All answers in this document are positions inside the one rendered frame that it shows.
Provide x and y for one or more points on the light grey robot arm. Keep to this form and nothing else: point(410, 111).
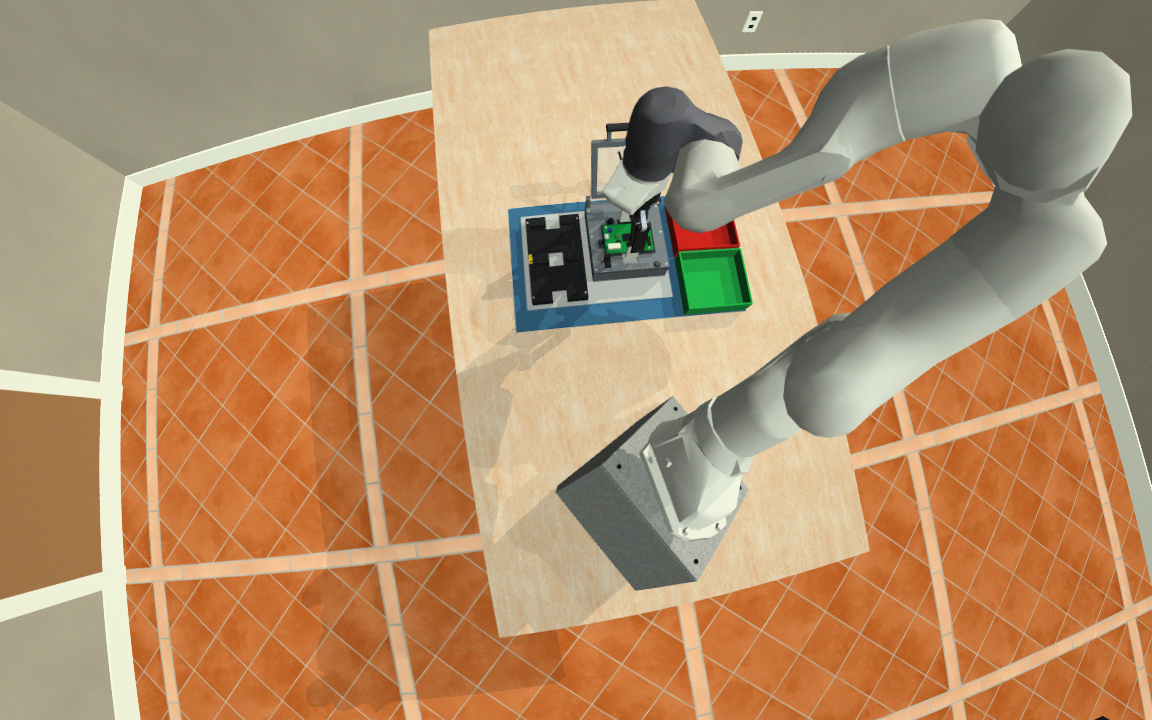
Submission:
point(1046, 131)

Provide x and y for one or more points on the red open bin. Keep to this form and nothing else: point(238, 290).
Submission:
point(690, 241)

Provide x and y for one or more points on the green circuit board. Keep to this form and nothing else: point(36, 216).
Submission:
point(617, 235)

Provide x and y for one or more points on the green open-top bin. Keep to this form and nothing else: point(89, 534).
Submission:
point(713, 277)

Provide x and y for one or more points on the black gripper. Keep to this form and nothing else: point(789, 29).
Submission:
point(639, 237)

